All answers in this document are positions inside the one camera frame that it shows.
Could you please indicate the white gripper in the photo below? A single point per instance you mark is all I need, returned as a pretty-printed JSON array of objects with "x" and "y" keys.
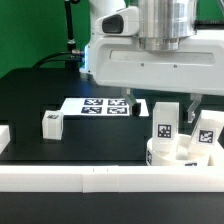
[{"x": 197, "y": 67}]

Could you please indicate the white round stool seat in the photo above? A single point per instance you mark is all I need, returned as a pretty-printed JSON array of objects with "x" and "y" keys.
[{"x": 181, "y": 157}]

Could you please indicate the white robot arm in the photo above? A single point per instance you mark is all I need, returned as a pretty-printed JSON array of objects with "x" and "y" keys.
[{"x": 154, "y": 45}]

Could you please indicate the white marker sheet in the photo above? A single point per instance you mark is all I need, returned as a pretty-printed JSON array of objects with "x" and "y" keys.
[{"x": 95, "y": 107}]

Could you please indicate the white front fence bar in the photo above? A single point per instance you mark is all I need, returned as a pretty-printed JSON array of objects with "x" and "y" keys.
[{"x": 112, "y": 179}]

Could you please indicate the white fence bar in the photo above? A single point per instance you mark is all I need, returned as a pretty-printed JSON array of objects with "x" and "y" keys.
[
  {"x": 112, "y": 179},
  {"x": 4, "y": 137}
]

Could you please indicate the black pole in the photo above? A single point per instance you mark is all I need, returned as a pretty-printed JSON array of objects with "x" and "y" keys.
[{"x": 71, "y": 44}]

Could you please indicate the white left fence bar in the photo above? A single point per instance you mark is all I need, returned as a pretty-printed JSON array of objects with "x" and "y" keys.
[{"x": 4, "y": 137}]

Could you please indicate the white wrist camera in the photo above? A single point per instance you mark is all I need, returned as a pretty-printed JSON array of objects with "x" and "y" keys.
[{"x": 124, "y": 22}]

